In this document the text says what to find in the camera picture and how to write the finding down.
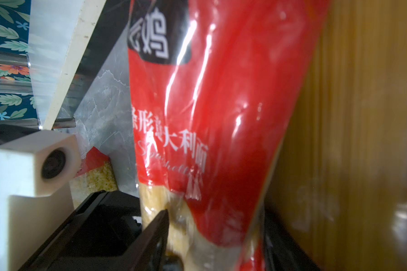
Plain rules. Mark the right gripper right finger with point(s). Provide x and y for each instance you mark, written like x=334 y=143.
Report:
x=281 y=252

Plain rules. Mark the red fusilli bag centre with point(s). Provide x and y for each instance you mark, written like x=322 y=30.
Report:
x=95 y=174

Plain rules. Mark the red spaghetti bag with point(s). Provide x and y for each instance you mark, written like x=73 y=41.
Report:
x=340 y=187
x=213 y=87

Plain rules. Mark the white two-tier shelf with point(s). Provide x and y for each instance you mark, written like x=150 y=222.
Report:
x=69 y=42

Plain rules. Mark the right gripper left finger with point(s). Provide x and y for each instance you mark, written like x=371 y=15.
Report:
x=102 y=234

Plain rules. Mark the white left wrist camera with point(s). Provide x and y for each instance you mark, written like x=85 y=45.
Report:
x=35 y=197

